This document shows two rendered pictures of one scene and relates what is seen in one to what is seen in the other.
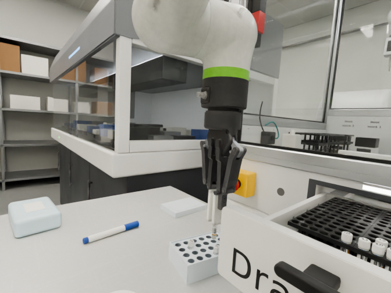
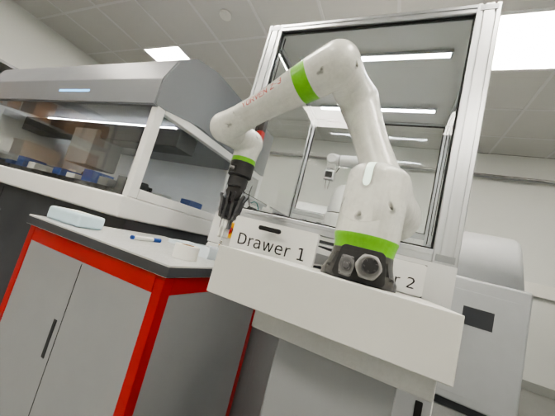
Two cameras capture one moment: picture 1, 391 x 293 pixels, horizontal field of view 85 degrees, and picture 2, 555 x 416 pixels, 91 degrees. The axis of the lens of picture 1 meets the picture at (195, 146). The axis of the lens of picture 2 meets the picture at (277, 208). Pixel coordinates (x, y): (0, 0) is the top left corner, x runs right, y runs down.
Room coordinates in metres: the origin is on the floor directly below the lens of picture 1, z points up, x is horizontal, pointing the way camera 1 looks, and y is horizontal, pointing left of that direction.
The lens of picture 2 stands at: (-0.57, 0.23, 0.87)
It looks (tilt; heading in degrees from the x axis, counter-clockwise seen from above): 7 degrees up; 335
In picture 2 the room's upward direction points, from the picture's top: 15 degrees clockwise
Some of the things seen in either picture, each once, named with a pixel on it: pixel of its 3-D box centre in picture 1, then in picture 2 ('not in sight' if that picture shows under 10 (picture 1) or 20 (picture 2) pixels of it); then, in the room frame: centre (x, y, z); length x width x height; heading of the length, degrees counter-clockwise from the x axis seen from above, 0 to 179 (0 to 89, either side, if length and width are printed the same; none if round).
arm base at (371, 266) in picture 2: not in sight; (359, 266); (-0.18, -0.15, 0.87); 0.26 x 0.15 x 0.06; 136
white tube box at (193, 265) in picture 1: (203, 253); (213, 252); (0.42, -0.03, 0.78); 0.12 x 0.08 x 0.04; 120
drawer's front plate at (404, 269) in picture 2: not in sight; (380, 270); (0.16, -0.58, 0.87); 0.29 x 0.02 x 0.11; 40
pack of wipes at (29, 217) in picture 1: (34, 214); (76, 217); (0.54, 0.42, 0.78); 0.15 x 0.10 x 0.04; 45
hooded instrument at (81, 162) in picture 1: (144, 136); (112, 197); (1.95, 0.47, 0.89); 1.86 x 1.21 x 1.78; 40
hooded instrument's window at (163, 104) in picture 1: (143, 109); (121, 168); (1.93, 0.48, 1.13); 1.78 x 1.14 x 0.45; 40
